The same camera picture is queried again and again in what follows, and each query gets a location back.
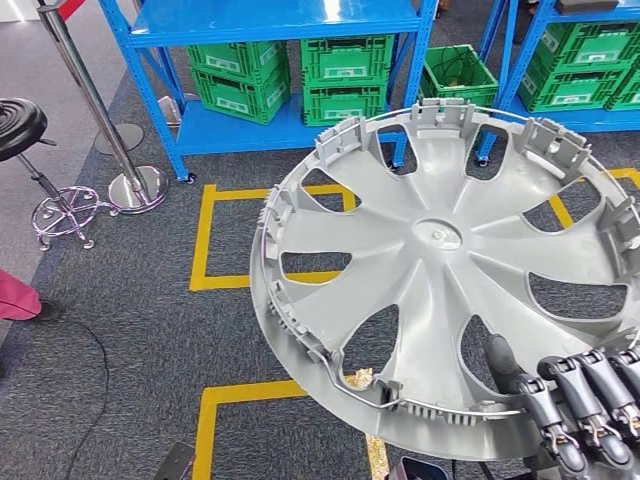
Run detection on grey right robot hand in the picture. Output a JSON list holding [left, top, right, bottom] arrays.
[[484, 333, 640, 480]]

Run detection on grey plastic wheel hubcap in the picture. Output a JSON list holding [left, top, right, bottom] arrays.
[[248, 97, 640, 463]]

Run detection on blue metal shelf rack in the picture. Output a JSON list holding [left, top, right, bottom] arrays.
[[475, 0, 640, 167], [97, 0, 441, 185]]

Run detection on yellow floor tape square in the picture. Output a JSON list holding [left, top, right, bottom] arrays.
[[547, 167, 640, 231], [189, 183, 358, 293]]

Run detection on dark tray round holes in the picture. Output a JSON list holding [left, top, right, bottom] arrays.
[[555, 0, 621, 16]]

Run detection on chrome barrier stanchion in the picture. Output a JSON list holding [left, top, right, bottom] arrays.
[[37, 0, 170, 215], [158, 94, 185, 128]]

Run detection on red barrier belt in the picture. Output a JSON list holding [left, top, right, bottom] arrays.
[[56, 0, 87, 22]]

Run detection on black stool chrome base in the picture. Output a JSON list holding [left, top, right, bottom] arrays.
[[0, 97, 120, 253]]

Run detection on dark left wrist camera box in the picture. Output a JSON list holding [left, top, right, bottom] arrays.
[[152, 441, 196, 480]]

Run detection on black floor cable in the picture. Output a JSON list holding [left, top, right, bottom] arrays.
[[62, 319, 111, 480]]

